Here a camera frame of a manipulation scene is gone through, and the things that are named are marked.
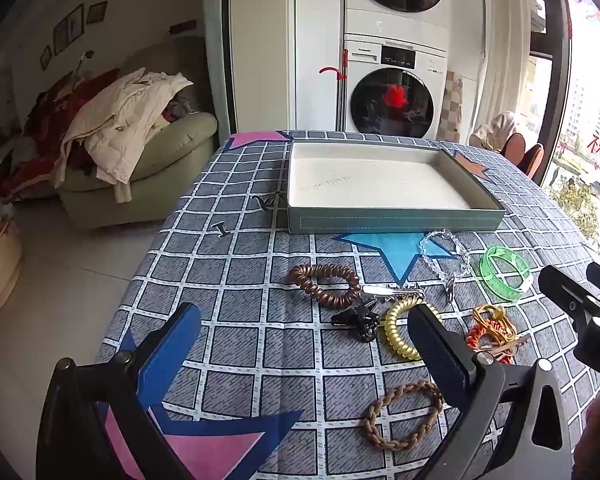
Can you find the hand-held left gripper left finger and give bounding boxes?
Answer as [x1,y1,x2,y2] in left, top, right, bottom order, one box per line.
[35,302,203,480]

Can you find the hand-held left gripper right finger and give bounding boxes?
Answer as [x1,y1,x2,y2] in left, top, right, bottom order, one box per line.
[407,302,576,480]

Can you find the brown braided hair tie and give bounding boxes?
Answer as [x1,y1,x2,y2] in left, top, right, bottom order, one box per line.
[364,380,445,452]

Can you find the yellow cord shell bracelet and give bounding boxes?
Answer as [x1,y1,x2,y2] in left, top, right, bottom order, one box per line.
[472,304,531,356]

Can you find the green translucent bangle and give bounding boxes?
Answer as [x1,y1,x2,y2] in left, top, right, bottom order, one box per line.
[480,245,533,303]

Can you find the silver metal hair clip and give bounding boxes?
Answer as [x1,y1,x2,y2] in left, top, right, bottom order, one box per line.
[361,284,426,298]

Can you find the black claw hair clip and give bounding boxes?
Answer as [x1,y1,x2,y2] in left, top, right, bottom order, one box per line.
[330,297,381,343]

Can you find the clear bead bracelet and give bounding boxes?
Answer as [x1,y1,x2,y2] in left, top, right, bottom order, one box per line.
[419,229,473,303]

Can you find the brown spiral hair tie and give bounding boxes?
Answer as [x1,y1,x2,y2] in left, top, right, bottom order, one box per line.
[287,263,362,309]

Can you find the teal tray with white inside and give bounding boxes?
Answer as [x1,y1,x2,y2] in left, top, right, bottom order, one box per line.
[286,141,507,235]

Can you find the person's right forearm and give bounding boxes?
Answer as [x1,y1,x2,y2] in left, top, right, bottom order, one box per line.
[572,375,600,480]

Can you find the grey checked star tablecloth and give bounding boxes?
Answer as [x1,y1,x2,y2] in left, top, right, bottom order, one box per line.
[95,130,600,480]

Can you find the brown chair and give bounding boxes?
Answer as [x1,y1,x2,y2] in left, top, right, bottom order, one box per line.
[500,132,527,166]
[522,143,545,178]

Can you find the beige bag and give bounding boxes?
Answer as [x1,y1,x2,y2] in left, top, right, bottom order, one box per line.
[472,111,518,151]

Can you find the beige planter with red decoration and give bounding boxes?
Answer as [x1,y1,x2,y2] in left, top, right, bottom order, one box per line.
[0,205,23,318]

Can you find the pale green sofa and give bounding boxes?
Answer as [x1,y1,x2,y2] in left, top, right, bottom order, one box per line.
[57,35,218,231]

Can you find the checkered hanging cloth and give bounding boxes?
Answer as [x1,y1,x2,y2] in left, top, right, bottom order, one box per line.
[440,71,465,143]

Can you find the cream jacket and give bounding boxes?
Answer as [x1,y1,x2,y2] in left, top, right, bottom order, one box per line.
[55,67,193,203]

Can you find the red blanket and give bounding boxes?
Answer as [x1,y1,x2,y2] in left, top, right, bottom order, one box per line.
[0,69,121,201]

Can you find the white curtain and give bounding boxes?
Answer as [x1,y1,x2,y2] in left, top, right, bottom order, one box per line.
[480,0,537,126]

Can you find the white washing machine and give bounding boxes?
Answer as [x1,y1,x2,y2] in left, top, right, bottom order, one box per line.
[344,34,451,138]

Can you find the white cabinet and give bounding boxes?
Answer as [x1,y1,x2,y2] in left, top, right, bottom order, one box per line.
[230,0,348,135]

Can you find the white tumble dryer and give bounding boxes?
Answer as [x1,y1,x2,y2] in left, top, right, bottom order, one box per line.
[344,0,451,41]

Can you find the orange spiral hair tie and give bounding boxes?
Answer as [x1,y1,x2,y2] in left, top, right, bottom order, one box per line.
[466,322,513,363]

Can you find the yellow spiral hair tie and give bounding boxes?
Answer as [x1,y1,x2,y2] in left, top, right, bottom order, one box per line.
[384,295,426,361]

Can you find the dark window frame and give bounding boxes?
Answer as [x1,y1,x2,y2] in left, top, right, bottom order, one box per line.
[537,0,573,186]

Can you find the red-handled mop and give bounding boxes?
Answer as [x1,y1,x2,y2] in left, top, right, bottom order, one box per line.
[319,50,351,131]

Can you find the tall picture frame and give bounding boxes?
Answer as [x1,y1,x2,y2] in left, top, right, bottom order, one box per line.
[53,19,70,55]
[67,4,85,36]

